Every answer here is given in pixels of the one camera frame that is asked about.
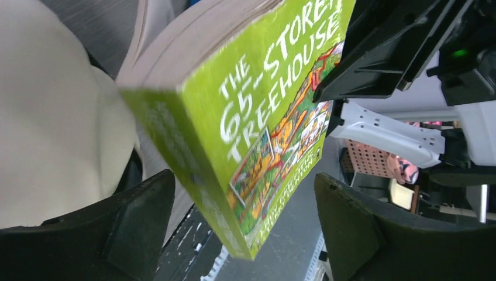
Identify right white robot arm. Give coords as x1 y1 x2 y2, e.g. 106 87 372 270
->
314 1 495 169

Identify beige canvas backpack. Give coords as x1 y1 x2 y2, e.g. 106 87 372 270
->
0 0 195 245

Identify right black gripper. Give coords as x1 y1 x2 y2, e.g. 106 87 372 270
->
314 1 495 106

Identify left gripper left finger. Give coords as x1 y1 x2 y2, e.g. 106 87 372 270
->
1 170 175 280

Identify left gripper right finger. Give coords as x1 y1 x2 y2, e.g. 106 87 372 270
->
314 173 495 280

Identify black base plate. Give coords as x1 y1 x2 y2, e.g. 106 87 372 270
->
154 206 229 281

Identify green treehouse paperback book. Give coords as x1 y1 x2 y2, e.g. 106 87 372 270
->
116 1 355 259

